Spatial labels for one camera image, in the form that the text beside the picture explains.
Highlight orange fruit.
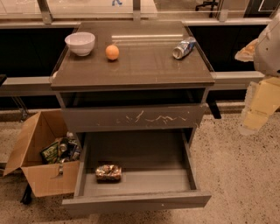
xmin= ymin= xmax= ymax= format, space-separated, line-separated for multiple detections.
xmin=105 ymin=45 xmax=119 ymax=60

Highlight grey metal window rail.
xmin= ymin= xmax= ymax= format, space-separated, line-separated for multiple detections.
xmin=0 ymin=71 xmax=264 ymax=97

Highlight open grey bottom drawer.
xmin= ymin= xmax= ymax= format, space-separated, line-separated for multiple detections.
xmin=62 ymin=129 xmax=211 ymax=216

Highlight grey drawer cabinet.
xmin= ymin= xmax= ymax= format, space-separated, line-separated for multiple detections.
xmin=52 ymin=21 xmax=214 ymax=141

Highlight green snack bag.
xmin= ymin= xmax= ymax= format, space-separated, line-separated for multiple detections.
xmin=40 ymin=142 xmax=59 ymax=165

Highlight brown cardboard box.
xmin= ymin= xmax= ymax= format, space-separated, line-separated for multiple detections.
xmin=3 ymin=109 xmax=80 ymax=197

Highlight scratched grey middle drawer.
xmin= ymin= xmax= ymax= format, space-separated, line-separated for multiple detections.
xmin=61 ymin=104 xmax=206 ymax=133

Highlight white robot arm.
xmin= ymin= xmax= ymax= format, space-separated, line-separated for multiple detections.
xmin=234 ymin=13 xmax=280 ymax=136

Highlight black office chair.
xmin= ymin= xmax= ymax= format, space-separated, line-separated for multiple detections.
xmin=195 ymin=0 xmax=219 ymax=11

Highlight dark cans in box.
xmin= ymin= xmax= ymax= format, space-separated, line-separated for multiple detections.
xmin=58 ymin=132 xmax=81 ymax=163

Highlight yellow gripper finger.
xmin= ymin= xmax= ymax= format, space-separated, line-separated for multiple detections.
xmin=238 ymin=77 xmax=280 ymax=136
xmin=234 ymin=38 xmax=258 ymax=62

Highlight white ceramic bowl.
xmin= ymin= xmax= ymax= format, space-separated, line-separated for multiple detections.
xmin=65 ymin=32 xmax=95 ymax=56

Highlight blue silver soda can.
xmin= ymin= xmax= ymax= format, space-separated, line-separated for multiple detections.
xmin=172 ymin=37 xmax=196 ymax=60

